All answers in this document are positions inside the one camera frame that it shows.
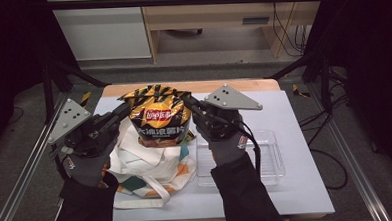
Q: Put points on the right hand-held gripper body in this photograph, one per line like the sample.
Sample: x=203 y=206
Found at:
x=230 y=99

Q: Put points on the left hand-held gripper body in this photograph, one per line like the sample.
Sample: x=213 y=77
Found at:
x=69 y=121

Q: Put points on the black and gold chip bag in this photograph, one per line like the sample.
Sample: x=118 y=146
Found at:
x=159 y=115

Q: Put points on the white patterned tote bag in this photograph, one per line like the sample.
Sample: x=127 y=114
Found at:
x=146 y=162

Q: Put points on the person's right hand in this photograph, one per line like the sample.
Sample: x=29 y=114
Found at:
x=229 y=149

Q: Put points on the person's left hand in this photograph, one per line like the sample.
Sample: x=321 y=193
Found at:
x=89 y=168

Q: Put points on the yellow and black tape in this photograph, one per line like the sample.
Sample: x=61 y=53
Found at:
x=298 y=92
x=85 y=99

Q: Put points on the white table mat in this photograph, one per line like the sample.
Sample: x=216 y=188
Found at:
x=284 y=120

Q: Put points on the clear plastic tray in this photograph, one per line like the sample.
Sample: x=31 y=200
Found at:
x=269 y=154

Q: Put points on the white cabinet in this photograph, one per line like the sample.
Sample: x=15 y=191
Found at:
x=103 y=31

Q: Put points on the light wooden desk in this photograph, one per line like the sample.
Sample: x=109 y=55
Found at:
x=213 y=14

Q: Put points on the black curtain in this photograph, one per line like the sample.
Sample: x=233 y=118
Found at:
x=372 y=66
x=11 y=48

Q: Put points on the black frame strut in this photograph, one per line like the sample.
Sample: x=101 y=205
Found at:
x=69 y=74
x=312 y=65

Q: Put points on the aluminium rail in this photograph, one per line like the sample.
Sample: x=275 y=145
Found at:
x=26 y=174
x=349 y=157

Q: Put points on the black horizontal frame bar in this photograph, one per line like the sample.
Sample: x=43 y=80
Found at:
x=179 y=1

